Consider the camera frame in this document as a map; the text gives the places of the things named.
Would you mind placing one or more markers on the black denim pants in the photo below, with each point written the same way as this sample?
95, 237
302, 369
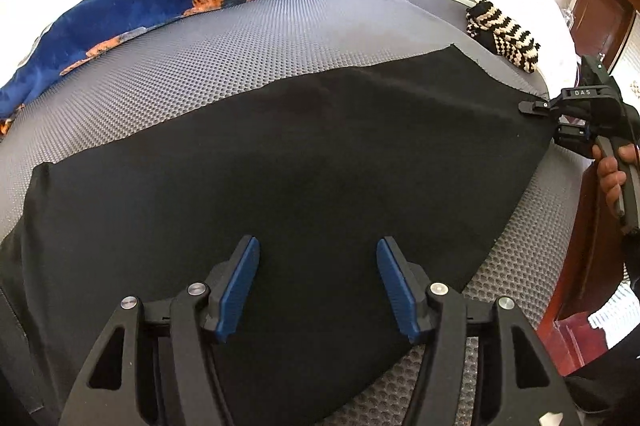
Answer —
429, 150

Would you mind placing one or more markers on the black white striped knit garment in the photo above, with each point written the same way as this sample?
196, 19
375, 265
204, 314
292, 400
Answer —
502, 36

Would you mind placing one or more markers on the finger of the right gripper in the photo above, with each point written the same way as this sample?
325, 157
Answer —
579, 139
539, 108

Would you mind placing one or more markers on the brown wooden door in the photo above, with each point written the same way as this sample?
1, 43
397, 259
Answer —
601, 28

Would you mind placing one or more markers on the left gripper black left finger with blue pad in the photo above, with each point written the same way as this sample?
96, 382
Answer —
229, 284

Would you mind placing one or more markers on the person's right hand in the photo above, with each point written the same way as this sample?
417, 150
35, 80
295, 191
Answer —
611, 178

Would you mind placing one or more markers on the grey mesh mattress cover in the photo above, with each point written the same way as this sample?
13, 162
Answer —
153, 364

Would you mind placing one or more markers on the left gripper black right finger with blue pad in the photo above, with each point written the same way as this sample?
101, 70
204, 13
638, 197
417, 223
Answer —
405, 284

